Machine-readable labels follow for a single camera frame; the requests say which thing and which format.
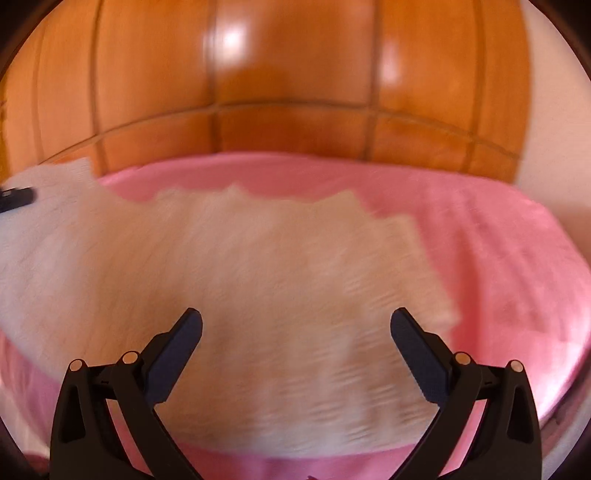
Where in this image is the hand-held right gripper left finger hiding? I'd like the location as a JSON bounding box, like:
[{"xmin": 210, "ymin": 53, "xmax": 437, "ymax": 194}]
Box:
[{"xmin": 49, "ymin": 307, "xmax": 204, "ymax": 480}]

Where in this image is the white knitted sweater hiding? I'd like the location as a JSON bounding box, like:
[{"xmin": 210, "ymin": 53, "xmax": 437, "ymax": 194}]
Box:
[{"xmin": 0, "ymin": 158, "xmax": 461, "ymax": 457}]

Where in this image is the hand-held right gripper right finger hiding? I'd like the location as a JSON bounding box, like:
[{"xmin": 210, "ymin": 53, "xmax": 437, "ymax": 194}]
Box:
[{"xmin": 390, "ymin": 307, "xmax": 542, "ymax": 480}]

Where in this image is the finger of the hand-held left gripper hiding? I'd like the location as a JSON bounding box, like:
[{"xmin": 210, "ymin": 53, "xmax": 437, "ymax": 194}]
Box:
[{"xmin": 0, "ymin": 186, "xmax": 37, "ymax": 214}]

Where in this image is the pink bedspread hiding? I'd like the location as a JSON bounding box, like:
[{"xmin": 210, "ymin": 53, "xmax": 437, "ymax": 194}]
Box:
[{"xmin": 0, "ymin": 152, "xmax": 591, "ymax": 480}]

